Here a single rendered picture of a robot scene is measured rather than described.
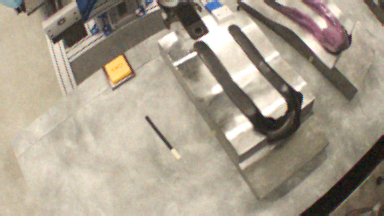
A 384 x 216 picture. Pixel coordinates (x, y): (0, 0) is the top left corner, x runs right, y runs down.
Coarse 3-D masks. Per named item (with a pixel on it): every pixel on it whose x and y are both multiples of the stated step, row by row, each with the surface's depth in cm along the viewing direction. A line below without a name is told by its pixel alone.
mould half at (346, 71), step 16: (240, 0) 128; (256, 0) 128; (288, 0) 127; (256, 16) 130; (272, 16) 125; (320, 16) 122; (336, 16) 123; (288, 32) 122; (304, 32) 119; (352, 32) 118; (368, 32) 118; (304, 48) 122; (320, 48) 119; (352, 48) 116; (368, 48) 116; (320, 64) 121; (336, 64) 114; (352, 64) 114; (368, 64) 114; (336, 80) 119; (352, 80) 112; (352, 96) 117
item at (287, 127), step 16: (240, 32) 120; (208, 48) 119; (256, 48) 119; (208, 64) 118; (256, 64) 118; (224, 80) 117; (272, 80) 114; (240, 96) 113; (288, 96) 111; (256, 112) 110; (288, 112) 106; (256, 128) 105; (272, 128) 111; (288, 128) 112
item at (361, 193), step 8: (376, 168) 114; (368, 176) 114; (376, 176) 113; (360, 184) 114; (368, 184) 113; (376, 184) 112; (352, 192) 113; (360, 192) 112; (368, 192) 112; (376, 192) 111; (344, 200) 112; (352, 200) 111; (360, 200) 111; (368, 200) 111; (376, 200) 110; (336, 208) 111; (344, 208) 111; (352, 208) 110
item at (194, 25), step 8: (176, 8) 98; (184, 8) 98; (192, 8) 99; (176, 16) 100; (184, 16) 99; (192, 16) 99; (184, 24) 100; (192, 24) 100; (200, 24) 100; (192, 32) 101; (200, 32) 101; (208, 32) 101
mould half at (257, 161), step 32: (224, 32) 120; (256, 32) 120; (192, 64) 117; (224, 64) 117; (192, 96) 118; (224, 96) 114; (256, 96) 111; (224, 128) 107; (320, 128) 113; (256, 160) 111; (288, 160) 111; (256, 192) 109
